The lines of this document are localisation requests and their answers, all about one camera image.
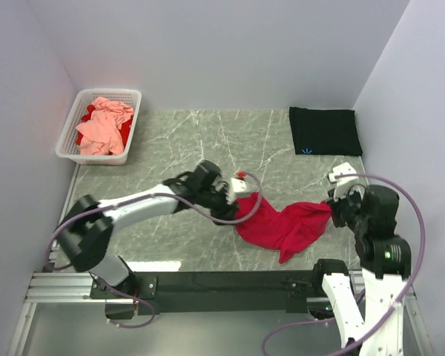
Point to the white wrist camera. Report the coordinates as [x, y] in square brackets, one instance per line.
[237, 187]
[343, 177]

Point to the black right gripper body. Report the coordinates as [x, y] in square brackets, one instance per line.
[346, 211]

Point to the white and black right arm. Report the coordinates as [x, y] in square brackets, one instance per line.
[385, 261]

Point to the pink t shirt in basket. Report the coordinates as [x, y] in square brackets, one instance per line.
[104, 128]

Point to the red t shirt in basket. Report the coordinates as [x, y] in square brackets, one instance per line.
[124, 133]

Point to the red t shirt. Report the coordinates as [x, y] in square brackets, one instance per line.
[288, 231]
[124, 133]

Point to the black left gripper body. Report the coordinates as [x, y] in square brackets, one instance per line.
[215, 200]

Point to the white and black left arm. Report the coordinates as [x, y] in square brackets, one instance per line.
[85, 241]

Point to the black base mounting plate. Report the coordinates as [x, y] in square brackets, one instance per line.
[232, 291]

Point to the folded black t shirt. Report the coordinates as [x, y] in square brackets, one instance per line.
[324, 132]

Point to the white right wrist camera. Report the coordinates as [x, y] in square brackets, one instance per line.
[343, 177]

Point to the white plastic laundry basket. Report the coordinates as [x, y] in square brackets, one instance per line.
[100, 126]

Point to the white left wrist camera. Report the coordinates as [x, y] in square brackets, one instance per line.
[237, 187]

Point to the aluminium rail frame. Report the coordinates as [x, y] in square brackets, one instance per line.
[75, 288]

